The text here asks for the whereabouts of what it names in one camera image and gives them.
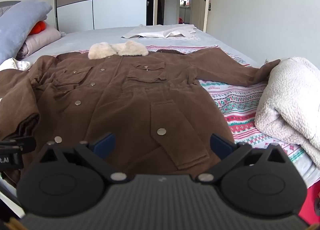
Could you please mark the white flat cloth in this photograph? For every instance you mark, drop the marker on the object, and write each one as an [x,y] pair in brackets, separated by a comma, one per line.
[160,32]

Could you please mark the grey headboard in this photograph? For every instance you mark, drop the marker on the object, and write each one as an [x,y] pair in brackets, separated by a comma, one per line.
[8,5]

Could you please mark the blue pillow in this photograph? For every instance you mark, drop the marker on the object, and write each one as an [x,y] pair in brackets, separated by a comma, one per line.
[17,27]

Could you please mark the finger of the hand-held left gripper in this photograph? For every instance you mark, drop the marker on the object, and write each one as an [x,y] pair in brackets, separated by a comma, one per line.
[22,143]

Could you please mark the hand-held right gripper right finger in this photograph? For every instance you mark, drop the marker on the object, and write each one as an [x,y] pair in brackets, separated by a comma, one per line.
[220,144]

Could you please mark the white quilted cloth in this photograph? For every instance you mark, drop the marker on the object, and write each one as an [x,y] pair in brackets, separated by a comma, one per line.
[15,64]

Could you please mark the orange red cushion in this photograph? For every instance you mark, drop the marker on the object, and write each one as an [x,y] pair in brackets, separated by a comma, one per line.
[37,27]

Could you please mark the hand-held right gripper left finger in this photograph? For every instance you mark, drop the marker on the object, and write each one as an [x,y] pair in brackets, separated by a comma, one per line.
[103,144]

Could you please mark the white door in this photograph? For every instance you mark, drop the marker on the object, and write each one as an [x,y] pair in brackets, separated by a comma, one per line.
[201,7]

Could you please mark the hanging dark garment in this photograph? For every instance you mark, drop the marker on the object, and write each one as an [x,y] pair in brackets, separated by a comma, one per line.
[150,7]

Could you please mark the brown coat with fur collar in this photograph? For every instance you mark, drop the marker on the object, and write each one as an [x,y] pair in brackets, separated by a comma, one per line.
[120,99]

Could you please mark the bed with grey sheet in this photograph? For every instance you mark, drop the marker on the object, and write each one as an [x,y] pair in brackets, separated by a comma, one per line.
[87,38]

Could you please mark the pink pillow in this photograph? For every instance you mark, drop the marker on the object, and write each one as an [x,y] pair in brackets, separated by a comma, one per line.
[40,41]

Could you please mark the red mat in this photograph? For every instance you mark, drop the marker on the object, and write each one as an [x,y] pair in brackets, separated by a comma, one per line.
[310,207]

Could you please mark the red green patterned blanket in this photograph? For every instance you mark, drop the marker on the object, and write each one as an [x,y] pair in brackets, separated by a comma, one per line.
[232,109]

